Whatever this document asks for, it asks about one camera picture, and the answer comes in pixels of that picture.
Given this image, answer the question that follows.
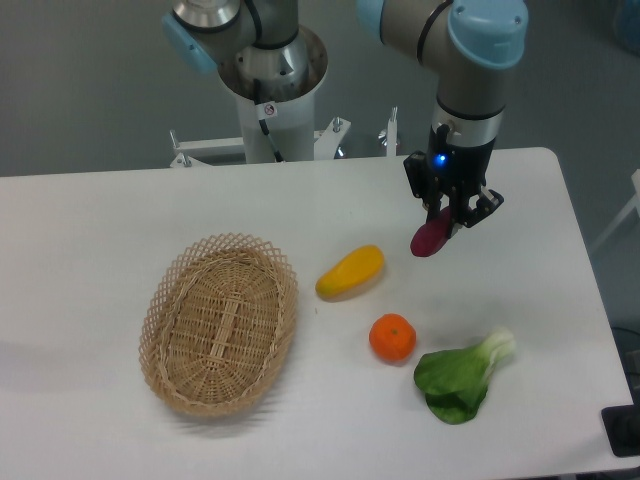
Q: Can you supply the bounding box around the woven wicker basket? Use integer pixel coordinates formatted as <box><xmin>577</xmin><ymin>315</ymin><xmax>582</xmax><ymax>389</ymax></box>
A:
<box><xmin>139</xmin><ymin>233</ymin><xmax>298</xmax><ymax>418</ymax></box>

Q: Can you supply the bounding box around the purple sweet potato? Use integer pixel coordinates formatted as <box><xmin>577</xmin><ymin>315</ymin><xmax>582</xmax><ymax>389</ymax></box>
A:
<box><xmin>410</xmin><ymin>207</ymin><xmax>451</xmax><ymax>258</ymax></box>

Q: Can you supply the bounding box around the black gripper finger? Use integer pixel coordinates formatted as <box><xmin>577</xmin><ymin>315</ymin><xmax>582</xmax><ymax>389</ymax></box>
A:
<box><xmin>446</xmin><ymin>188</ymin><xmax>504</xmax><ymax>238</ymax></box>
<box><xmin>422</xmin><ymin>185</ymin><xmax>442</xmax><ymax>223</ymax></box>

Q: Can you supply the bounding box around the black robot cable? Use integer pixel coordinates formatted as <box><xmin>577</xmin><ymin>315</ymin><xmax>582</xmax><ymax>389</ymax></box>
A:
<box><xmin>252</xmin><ymin>79</ymin><xmax>285</xmax><ymax>164</ymax></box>

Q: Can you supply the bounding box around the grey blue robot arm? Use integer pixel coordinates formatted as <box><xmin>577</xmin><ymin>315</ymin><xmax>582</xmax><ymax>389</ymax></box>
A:
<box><xmin>162</xmin><ymin>1</ymin><xmax>528</xmax><ymax>239</ymax></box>

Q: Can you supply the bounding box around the green bok choy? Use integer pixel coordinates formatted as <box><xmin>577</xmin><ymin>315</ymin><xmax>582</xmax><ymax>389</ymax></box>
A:
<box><xmin>413</xmin><ymin>328</ymin><xmax>515</xmax><ymax>425</ymax></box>

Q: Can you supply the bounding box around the black device at edge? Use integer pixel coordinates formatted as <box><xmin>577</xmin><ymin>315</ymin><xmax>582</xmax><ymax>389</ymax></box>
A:
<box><xmin>601</xmin><ymin>405</ymin><xmax>639</xmax><ymax>458</ymax></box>

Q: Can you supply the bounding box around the orange tangerine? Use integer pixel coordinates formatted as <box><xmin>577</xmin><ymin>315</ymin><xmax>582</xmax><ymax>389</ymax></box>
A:
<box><xmin>369</xmin><ymin>313</ymin><xmax>417</xmax><ymax>363</ymax></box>

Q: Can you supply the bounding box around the white metal base frame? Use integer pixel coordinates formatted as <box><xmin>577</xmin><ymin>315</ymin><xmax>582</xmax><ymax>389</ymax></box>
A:
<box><xmin>168</xmin><ymin>106</ymin><xmax>401</xmax><ymax>168</ymax></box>

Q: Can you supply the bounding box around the yellow mango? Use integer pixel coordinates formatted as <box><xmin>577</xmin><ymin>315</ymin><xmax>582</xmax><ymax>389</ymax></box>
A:
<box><xmin>315</xmin><ymin>244</ymin><xmax>385</xmax><ymax>301</ymax></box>

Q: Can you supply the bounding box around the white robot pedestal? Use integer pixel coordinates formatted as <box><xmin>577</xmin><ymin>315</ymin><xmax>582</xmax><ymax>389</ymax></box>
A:
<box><xmin>218</xmin><ymin>26</ymin><xmax>328</xmax><ymax>135</ymax></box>

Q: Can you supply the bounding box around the white furniture at right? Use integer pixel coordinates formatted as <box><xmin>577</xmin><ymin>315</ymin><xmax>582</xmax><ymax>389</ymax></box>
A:
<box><xmin>588</xmin><ymin>169</ymin><xmax>640</xmax><ymax>255</ymax></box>

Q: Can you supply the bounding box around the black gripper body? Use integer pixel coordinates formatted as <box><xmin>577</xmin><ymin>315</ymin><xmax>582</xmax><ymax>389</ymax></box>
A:
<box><xmin>403</xmin><ymin>125</ymin><xmax>495</xmax><ymax>204</ymax></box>

